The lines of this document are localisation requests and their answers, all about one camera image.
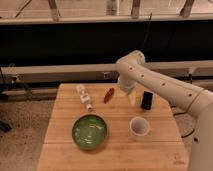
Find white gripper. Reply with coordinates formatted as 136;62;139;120
118;81;136;107

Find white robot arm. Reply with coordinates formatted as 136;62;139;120
116;50;213;171

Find black rectangular block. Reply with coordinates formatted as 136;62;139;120
141;91;153;110

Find translucent plastic cup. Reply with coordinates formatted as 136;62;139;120
129;116;150;137

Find clear plastic bottle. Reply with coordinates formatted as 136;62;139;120
76;84;93;112

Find green bowl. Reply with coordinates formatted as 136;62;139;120
72;114;108;150

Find grey metal rail beam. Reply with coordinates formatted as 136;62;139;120
0;60;213;84

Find black floor cable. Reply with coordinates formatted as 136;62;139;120
173;109;196;139

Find black hanging cable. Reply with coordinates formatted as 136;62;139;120
133;12;153;61

